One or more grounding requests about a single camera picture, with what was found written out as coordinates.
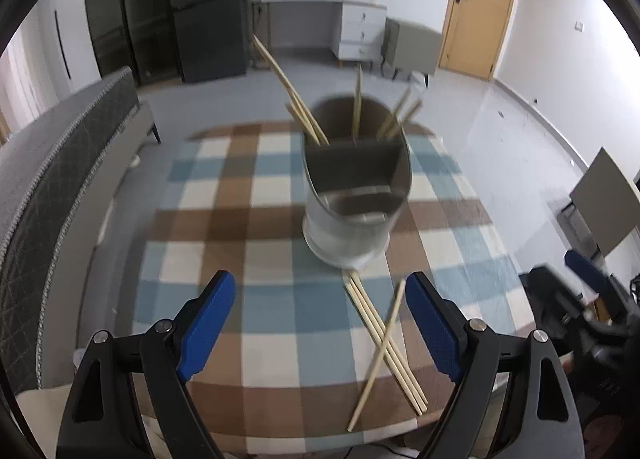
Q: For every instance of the grey nightstand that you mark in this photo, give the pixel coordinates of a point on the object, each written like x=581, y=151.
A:
x=412, y=46

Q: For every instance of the grey refrigerator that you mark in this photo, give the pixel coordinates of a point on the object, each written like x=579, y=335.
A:
x=210, y=14

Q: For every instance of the cream cloth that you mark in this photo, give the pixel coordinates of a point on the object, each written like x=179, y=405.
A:
x=40, y=414

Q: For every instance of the yellow wooden door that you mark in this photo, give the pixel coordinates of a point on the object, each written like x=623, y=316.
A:
x=480, y=14

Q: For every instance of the plaid tablecloth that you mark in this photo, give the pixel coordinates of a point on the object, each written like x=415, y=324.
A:
x=260, y=264

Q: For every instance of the dark glass wardrobe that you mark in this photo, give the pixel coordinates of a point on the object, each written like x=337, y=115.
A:
x=125, y=14

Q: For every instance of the wooden chopstick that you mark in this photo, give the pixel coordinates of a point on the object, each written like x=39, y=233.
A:
x=385, y=346
x=302, y=125
x=300, y=106
x=282, y=76
x=396, y=111
x=395, y=349
x=405, y=120
x=357, y=104
x=372, y=374

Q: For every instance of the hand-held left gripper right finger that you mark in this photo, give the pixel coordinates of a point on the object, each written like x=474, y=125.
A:
x=432, y=329

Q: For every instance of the grey board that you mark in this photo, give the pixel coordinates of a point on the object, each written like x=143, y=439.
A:
x=607, y=199

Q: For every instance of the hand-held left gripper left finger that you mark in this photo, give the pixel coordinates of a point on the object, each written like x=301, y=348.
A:
x=210, y=329

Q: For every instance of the white dressing table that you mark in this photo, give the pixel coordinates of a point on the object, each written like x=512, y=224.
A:
x=360, y=19

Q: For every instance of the grey bench sofa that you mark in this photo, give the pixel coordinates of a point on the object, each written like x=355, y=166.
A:
x=50, y=179

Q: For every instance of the metal utensil holder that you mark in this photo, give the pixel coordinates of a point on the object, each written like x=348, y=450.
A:
x=350, y=239

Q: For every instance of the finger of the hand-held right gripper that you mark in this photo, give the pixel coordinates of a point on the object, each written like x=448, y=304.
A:
x=585, y=269

